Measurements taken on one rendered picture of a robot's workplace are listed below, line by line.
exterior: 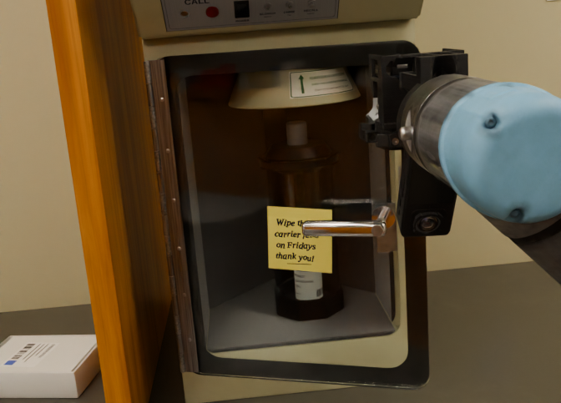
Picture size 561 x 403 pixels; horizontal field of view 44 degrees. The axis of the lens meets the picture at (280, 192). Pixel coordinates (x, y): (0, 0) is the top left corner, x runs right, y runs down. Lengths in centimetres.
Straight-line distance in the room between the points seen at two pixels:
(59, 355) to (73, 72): 46
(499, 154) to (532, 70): 99
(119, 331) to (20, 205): 58
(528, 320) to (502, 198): 77
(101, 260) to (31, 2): 63
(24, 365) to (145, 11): 54
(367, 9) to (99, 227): 38
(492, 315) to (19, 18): 94
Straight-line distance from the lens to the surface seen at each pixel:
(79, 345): 108
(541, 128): 39
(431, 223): 61
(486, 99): 41
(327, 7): 79
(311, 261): 80
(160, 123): 82
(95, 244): 78
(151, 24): 79
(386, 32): 84
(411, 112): 50
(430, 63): 53
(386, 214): 76
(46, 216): 134
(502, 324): 114
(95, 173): 76
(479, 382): 97
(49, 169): 132
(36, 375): 103
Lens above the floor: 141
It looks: 13 degrees down
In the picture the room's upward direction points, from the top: 4 degrees counter-clockwise
